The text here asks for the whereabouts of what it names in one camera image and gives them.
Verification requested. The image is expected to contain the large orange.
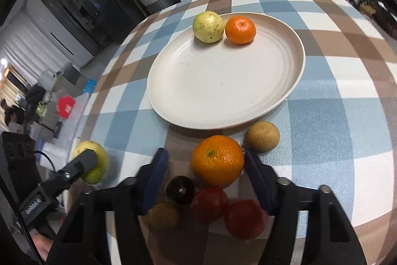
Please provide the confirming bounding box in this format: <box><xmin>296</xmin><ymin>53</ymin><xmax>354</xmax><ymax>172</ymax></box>
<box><xmin>190</xmin><ymin>135</ymin><xmax>245</xmax><ymax>187</ymax></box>

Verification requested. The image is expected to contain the red bag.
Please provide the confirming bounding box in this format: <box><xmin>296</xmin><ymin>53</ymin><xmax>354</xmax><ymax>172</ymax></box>
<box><xmin>56</xmin><ymin>95</ymin><xmax>76</xmax><ymax>120</ymax></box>

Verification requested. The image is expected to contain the white curtain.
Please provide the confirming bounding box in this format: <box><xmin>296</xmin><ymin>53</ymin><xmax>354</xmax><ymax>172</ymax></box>
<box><xmin>0</xmin><ymin>0</ymin><xmax>94</xmax><ymax>89</ymax></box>

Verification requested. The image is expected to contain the dark purple plum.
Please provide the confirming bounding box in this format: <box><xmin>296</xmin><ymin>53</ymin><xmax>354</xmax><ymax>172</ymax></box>
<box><xmin>165</xmin><ymin>176</ymin><xmax>196</xmax><ymax>205</ymax></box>

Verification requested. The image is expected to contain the blue packet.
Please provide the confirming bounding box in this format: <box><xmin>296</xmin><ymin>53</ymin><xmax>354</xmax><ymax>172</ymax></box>
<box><xmin>83</xmin><ymin>79</ymin><xmax>98</xmax><ymax>94</ymax></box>

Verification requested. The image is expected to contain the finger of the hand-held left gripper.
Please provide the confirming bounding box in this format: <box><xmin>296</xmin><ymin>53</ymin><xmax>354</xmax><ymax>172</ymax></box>
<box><xmin>61</xmin><ymin>149</ymin><xmax>97</xmax><ymax>189</ymax></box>

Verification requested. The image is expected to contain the person's left hand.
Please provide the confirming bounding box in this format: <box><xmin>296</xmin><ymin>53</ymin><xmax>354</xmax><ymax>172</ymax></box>
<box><xmin>31</xmin><ymin>232</ymin><xmax>58</xmax><ymax>262</ymax></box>

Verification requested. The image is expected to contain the grey storage box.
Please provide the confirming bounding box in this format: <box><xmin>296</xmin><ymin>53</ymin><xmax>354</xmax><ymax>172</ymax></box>
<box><xmin>62</xmin><ymin>64</ymin><xmax>82</xmax><ymax>87</ymax></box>

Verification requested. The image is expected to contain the black refrigerator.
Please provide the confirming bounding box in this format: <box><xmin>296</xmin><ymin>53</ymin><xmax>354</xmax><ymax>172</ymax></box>
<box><xmin>33</xmin><ymin>0</ymin><xmax>138</xmax><ymax>50</ymax></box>

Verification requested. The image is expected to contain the black box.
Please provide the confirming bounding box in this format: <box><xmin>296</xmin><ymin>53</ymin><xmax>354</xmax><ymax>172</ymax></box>
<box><xmin>1</xmin><ymin>131</ymin><xmax>41</xmax><ymax>185</ymax></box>

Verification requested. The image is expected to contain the small orange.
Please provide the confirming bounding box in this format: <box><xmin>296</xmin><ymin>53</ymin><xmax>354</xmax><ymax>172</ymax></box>
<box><xmin>225</xmin><ymin>16</ymin><xmax>257</xmax><ymax>45</ymax></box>

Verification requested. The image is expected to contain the red tomato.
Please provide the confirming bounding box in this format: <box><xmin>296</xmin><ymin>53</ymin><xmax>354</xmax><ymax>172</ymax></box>
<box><xmin>224</xmin><ymin>199</ymin><xmax>268</xmax><ymax>240</ymax></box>
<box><xmin>191</xmin><ymin>186</ymin><xmax>229</xmax><ymax>224</ymax></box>

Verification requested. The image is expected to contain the green guava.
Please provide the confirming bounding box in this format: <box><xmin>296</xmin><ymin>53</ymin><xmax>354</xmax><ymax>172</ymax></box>
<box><xmin>72</xmin><ymin>140</ymin><xmax>110</xmax><ymax>185</ymax></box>

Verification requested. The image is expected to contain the cream round plate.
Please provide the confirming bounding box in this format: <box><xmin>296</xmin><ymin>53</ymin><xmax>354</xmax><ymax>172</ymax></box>
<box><xmin>147</xmin><ymin>13</ymin><xmax>306</xmax><ymax>130</ymax></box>

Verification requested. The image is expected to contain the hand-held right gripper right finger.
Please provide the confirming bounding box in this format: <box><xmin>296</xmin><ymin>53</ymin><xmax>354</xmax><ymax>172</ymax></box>
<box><xmin>244</xmin><ymin>149</ymin><xmax>368</xmax><ymax>265</ymax></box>

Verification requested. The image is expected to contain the brown round fruit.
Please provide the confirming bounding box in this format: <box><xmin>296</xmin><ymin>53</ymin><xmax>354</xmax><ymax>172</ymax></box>
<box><xmin>149</xmin><ymin>202</ymin><xmax>180</xmax><ymax>230</ymax></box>
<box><xmin>243</xmin><ymin>121</ymin><xmax>280</xmax><ymax>153</ymax></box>

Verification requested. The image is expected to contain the yellow speckled guava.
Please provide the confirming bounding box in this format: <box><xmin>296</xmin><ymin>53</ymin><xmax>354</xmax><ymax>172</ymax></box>
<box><xmin>192</xmin><ymin>11</ymin><xmax>225</xmax><ymax>44</ymax></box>

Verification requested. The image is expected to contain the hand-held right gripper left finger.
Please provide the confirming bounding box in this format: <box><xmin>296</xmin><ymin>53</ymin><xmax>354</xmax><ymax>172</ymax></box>
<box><xmin>46</xmin><ymin>148</ymin><xmax>170</xmax><ymax>265</ymax></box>

